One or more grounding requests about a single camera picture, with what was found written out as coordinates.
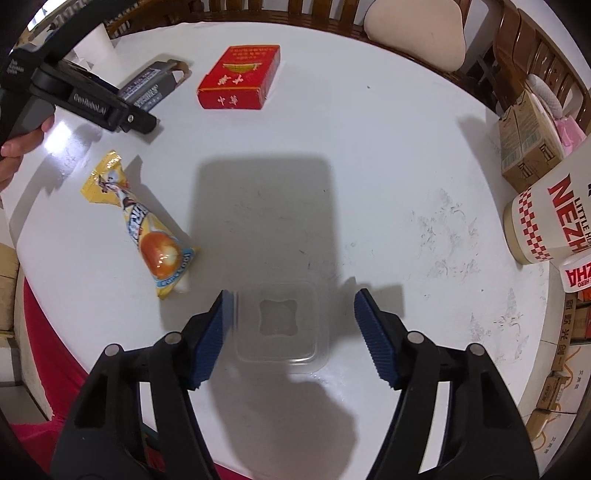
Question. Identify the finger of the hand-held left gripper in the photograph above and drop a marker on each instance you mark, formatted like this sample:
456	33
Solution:
138	122

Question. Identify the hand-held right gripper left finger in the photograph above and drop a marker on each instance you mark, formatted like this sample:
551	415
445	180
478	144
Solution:
210	341

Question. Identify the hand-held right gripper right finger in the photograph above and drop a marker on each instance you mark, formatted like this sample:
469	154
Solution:
378	337

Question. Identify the black small box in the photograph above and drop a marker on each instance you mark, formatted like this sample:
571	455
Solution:
147	87

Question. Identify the clear plastic container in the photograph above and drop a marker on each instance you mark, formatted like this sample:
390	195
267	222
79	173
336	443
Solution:
249	350

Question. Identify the person's left hand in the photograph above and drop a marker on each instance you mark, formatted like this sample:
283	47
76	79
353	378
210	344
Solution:
18	150

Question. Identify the yellow snack wrapper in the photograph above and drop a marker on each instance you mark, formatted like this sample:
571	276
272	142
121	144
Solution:
138	221

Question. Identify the red small box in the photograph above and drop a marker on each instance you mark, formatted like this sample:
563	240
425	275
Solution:
240	76

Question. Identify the pink red cloth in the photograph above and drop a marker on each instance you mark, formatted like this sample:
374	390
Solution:
51	350

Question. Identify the pile of cardboard boxes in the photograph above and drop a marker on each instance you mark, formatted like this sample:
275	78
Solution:
568	369

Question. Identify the white cartoon print cup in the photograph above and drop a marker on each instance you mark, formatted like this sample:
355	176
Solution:
545	221

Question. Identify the wooden bench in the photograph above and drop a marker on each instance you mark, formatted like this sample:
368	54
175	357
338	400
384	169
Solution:
332	11

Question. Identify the brown drink carton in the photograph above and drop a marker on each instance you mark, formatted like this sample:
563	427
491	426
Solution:
526	147

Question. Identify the pink soft item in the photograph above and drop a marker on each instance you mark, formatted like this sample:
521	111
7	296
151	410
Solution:
568	129

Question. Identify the beige cushion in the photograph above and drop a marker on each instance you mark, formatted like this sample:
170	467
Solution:
415	32

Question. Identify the grey white pillow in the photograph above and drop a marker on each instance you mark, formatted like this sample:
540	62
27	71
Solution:
545	94

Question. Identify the wooden armchair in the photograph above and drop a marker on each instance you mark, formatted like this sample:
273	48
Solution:
540	50

